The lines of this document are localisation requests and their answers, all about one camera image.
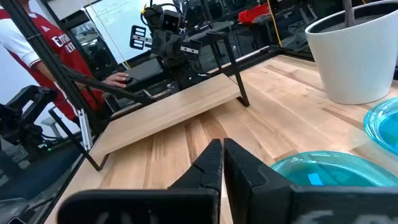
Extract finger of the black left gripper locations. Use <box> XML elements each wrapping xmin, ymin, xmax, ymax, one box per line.
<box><xmin>129</xmin><ymin>24</ymin><xmax>148</xmax><ymax>51</ymax></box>
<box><xmin>180</xmin><ymin>39</ymin><xmax>203</xmax><ymax>62</ymax></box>

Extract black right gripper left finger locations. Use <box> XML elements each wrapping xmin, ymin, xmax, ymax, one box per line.
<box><xmin>57</xmin><ymin>138</ymin><xmax>224</xmax><ymax>224</ymax></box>

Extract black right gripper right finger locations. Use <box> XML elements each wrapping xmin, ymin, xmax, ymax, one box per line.
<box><xmin>223</xmin><ymin>138</ymin><xmax>398</xmax><ymax>224</ymax></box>

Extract teal plate with blue tape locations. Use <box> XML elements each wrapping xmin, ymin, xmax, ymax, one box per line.
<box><xmin>363</xmin><ymin>96</ymin><xmax>398</xmax><ymax>156</ymax></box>
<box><xmin>269</xmin><ymin>151</ymin><xmax>398</xmax><ymax>188</ymax></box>

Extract white whiteboard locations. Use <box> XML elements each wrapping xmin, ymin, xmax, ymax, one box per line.
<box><xmin>85</xmin><ymin>0</ymin><xmax>175</xmax><ymax>65</ymax></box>

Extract grey desk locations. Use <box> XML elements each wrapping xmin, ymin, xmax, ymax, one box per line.
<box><xmin>123</xmin><ymin>57</ymin><xmax>167</xmax><ymax>93</ymax></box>

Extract person's hand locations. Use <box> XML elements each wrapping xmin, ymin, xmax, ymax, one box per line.
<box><xmin>101</xmin><ymin>72</ymin><xmax>130</xmax><ymax>90</ymax></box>

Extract red storage bins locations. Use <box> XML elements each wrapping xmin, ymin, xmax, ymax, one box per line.
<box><xmin>238</xmin><ymin>2</ymin><xmax>271</xmax><ymax>25</ymax></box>

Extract person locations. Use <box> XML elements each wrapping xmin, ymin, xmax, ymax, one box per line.
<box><xmin>0</xmin><ymin>0</ymin><xmax>108</xmax><ymax>127</ymax></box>

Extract silver aluminium bar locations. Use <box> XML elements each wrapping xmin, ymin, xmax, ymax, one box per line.
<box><xmin>77</xmin><ymin>108</ymin><xmax>93</xmax><ymax>152</ymax></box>

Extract white plant pot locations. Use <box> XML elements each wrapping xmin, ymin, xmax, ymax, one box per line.
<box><xmin>304</xmin><ymin>0</ymin><xmax>398</xmax><ymax>106</ymax></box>

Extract green potted tree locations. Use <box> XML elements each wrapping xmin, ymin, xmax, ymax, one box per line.
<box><xmin>343</xmin><ymin>0</ymin><xmax>356</xmax><ymax>28</ymax></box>

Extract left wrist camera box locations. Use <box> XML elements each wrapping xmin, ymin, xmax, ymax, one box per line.
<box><xmin>160</xmin><ymin>9</ymin><xmax>182</xmax><ymax>34</ymax></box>

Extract yellow cable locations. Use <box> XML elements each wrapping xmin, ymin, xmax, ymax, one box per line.
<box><xmin>266</xmin><ymin>0</ymin><xmax>284</xmax><ymax>48</ymax></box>

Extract black aluminium table frame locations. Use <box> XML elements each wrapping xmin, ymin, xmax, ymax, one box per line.
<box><xmin>0</xmin><ymin>0</ymin><xmax>315</xmax><ymax>224</ymax></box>

